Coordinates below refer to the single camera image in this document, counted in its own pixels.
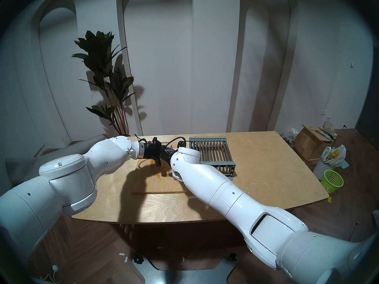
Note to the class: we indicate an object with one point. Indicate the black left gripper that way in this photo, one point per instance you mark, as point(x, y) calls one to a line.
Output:
point(152, 150)

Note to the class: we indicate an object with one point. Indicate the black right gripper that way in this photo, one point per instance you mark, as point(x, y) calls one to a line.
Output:
point(181, 144)

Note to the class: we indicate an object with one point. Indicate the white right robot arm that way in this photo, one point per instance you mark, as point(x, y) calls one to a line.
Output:
point(237, 203)

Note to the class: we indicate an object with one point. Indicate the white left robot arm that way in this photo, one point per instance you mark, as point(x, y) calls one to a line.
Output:
point(59, 182)

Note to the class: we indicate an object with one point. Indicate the wooden cutting board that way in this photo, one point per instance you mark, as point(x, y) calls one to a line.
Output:
point(157, 182)

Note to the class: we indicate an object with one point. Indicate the grey metal dish rack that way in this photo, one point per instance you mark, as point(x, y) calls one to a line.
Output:
point(213, 150)

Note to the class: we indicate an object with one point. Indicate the clear crumpled plastic bag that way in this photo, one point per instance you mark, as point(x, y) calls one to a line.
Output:
point(290, 135)

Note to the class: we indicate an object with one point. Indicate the black base knob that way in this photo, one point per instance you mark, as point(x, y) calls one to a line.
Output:
point(232, 256)
point(138, 259)

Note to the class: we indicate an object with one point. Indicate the tall potted green plant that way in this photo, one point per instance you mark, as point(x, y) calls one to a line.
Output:
point(99, 58)

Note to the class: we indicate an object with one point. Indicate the cardboard box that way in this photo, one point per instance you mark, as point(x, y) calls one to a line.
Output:
point(306, 143)

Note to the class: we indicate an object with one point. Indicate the white waste bin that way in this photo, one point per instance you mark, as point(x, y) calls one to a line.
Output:
point(319, 169)

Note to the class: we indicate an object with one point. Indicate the clear plastic bottle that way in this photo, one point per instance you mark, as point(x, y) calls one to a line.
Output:
point(326, 123)

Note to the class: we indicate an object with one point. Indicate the crumpled snack bag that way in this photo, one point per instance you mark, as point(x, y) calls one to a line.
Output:
point(329, 131)

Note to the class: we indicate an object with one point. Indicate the white plastic bag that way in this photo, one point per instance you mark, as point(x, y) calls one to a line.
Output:
point(334, 155)

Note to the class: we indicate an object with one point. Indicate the green plastic basket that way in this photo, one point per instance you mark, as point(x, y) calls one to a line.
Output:
point(332, 181)

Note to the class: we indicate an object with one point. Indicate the white floor plug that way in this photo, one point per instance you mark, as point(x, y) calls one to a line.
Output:
point(54, 268)

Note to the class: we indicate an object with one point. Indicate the blue paper scrap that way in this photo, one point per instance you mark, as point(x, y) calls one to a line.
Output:
point(345, 164)

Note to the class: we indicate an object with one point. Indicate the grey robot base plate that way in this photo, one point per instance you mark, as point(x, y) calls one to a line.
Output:
point(183, 276)

